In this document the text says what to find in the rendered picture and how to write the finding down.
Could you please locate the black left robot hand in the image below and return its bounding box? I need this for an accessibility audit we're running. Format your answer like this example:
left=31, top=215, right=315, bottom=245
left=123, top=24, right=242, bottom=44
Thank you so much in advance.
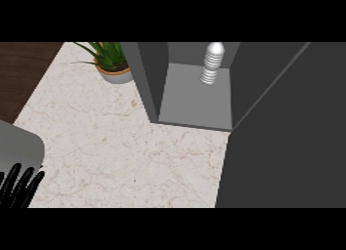
left=0, top=163, right=46, bottom=209

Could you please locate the dark grey cabinet door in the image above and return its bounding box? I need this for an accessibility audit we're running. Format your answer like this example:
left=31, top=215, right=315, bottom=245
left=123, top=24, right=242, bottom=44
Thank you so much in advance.
left=214, top=42, right=346, bottom=209

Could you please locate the green plant in pot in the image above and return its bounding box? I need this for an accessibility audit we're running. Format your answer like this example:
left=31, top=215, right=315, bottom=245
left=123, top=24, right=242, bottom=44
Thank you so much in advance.
left=71, top=42, right=134, bottom=85

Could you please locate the white ribbed water bottle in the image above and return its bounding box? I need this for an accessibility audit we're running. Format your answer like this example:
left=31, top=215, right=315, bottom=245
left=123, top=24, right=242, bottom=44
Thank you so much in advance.
left=200, top=42, right=226, bottom=86

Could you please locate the dark grey cabinet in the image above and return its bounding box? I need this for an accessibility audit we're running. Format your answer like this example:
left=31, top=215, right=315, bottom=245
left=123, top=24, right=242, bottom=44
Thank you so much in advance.
left=118, top=42, right=309, bottom=133

